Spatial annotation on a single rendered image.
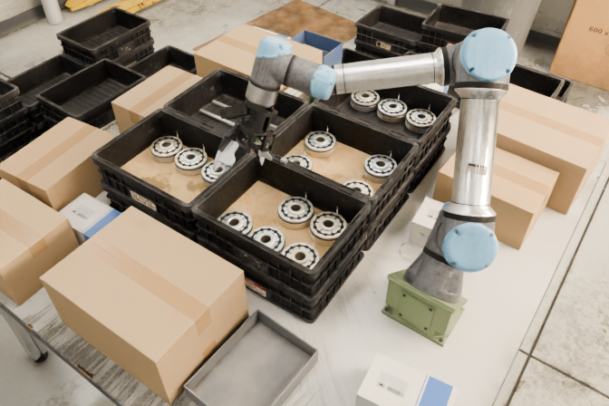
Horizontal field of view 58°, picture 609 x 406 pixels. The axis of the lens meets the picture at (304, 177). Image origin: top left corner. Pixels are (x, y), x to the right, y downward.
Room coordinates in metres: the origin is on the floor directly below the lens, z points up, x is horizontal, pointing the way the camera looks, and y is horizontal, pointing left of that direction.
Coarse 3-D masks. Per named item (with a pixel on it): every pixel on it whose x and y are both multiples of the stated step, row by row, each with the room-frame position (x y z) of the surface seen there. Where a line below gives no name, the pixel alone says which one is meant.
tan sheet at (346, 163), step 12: (300, 144) 1.43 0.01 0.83; (336, 144) 1.43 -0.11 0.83; (312, 156) 1.37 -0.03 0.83; (336, 156) 1.37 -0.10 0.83; (348, 156) 1.37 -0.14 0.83; (360, 156) 1.37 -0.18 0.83; (324, 168) 1.32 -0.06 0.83; (336, 168) 1.32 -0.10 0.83; (348, 168) 1.32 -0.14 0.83; (360, 168) 1.32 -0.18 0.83; (336, 180) 1.26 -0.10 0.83; (348, 180) 1.26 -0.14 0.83
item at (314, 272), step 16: (272, 160) 1.24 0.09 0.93; (304, 176) 1.17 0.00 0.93; (208, 192) 1.10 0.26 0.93; (192, 208) 1.04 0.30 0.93; (368, 208) 1.04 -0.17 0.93; (208, 224) 1.00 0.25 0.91; (224, 224) 0.98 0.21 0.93; (240, 240) 0.94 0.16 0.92; (336, 240) 0.93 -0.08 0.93; (272, 256) 0.88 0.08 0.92; (304, 272) 0.83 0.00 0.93; (320, 272) 0.84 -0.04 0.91
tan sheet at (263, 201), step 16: (256, 192) 1.20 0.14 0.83; (272, 192) 1.20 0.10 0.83; (240, 208) 1.14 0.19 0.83; (256, 208) 1.14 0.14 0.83; (272, 208) 1.14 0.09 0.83; (256, 224) 1.07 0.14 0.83; (272, 224) 1.07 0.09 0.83; (288, 240) 1.01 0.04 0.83; (304, 240) 1.01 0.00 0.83; (320, 256) 0.96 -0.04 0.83
